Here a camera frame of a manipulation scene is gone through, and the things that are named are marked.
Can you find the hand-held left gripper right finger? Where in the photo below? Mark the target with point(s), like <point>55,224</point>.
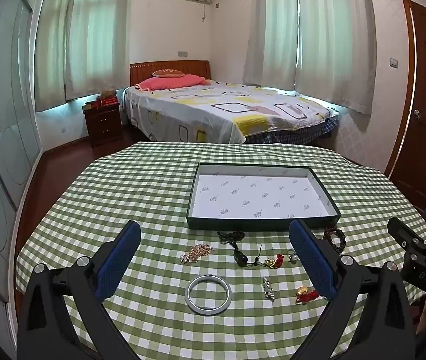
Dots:
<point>310,262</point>

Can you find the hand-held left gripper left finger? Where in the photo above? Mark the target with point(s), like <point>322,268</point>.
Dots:
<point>119,258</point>

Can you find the red knot gold charm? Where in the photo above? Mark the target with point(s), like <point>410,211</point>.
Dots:
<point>304,293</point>

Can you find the silver crystal brooch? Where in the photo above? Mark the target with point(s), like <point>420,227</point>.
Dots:
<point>268,288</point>

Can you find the dark green shallow box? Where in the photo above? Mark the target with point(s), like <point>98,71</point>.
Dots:
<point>258,195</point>

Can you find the pale jade bangle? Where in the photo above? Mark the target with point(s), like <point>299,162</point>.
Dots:
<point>209,311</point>

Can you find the green checked tablecloth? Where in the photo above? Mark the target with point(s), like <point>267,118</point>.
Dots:
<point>141,195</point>

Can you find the metal door lock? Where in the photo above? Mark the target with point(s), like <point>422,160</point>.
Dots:
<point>416,115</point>

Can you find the blue plaid bed sheet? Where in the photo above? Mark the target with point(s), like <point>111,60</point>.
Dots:
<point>299,131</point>

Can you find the dark wooden nightstand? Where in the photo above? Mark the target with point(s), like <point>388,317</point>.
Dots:
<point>104,123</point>

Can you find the red box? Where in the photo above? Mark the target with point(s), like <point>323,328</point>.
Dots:
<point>107,102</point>

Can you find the brown plush item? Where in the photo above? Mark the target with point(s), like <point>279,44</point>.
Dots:
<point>106,93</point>

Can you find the bed with patterned cover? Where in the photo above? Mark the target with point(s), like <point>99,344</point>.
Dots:
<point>216,108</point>

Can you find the pink pillow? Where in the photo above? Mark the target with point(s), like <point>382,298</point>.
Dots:
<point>171,81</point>

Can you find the wooden bed headboard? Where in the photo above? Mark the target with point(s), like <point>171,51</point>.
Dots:
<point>141,69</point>

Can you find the brown cushion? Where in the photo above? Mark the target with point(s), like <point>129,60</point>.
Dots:
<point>167,73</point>

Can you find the white sheer curtain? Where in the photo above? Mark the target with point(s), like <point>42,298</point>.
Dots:
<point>333,37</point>
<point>271,26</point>
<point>96,33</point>
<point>53,45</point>

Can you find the wall light switch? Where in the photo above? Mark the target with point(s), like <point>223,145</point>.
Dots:
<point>393,62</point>

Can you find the wall power outlet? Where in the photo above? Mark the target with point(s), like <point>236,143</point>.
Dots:
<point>183,53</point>

